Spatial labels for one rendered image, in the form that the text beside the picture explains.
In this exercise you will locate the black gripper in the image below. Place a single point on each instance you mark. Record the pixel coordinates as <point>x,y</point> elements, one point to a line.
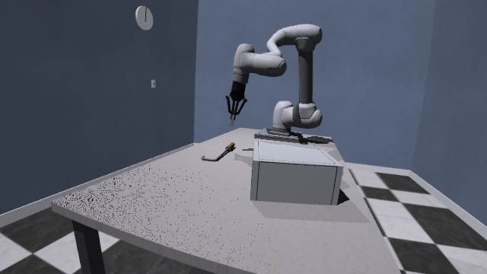
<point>237,94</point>

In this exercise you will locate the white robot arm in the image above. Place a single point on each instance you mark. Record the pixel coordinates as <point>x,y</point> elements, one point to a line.
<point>305,37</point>

